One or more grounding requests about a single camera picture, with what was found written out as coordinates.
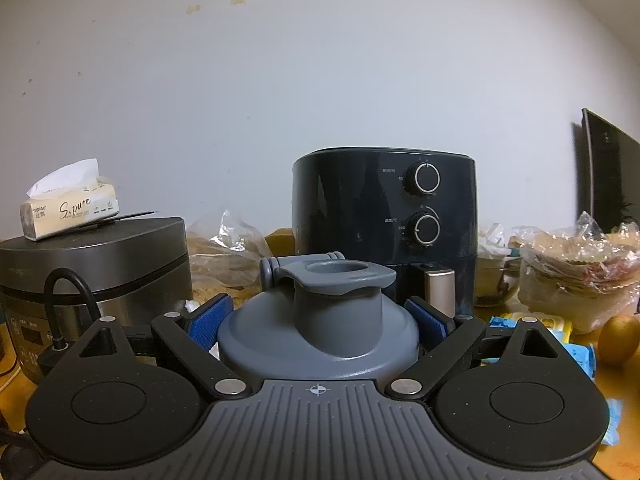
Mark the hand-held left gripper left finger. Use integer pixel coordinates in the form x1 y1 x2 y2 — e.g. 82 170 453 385
75 294 253 402

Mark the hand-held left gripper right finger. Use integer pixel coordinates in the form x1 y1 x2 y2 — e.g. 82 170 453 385
385 297 561 402

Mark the clear bag with brown paper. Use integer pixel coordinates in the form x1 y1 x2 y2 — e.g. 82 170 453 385
187 210 273 311

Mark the grey rice cooker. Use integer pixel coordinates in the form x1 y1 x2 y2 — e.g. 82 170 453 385
0 210 193 386

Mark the crumpled clear plastic bag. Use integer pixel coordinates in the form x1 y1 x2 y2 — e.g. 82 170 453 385
477 221 521 261

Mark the small yellow cardboard box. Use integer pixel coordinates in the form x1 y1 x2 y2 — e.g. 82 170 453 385
265 228 296 258

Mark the yellow white packet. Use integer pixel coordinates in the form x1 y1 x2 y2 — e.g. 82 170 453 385
500 311 574 347

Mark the dark air fryer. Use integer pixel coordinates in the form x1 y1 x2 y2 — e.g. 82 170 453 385
292 147 478 318

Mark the plastic bag of flatbreads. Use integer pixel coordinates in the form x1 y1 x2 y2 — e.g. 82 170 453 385
517 212 640 333

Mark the white tissue pack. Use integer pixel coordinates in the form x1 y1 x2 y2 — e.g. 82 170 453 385
20 159 121 242

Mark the yellow fruit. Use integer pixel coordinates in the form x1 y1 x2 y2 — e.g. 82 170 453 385
599 314 640 366

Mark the black television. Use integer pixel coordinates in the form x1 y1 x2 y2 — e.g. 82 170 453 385
572 107 640 233

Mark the black power cable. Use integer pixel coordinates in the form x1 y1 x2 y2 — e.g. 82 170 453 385
39 267 103 376

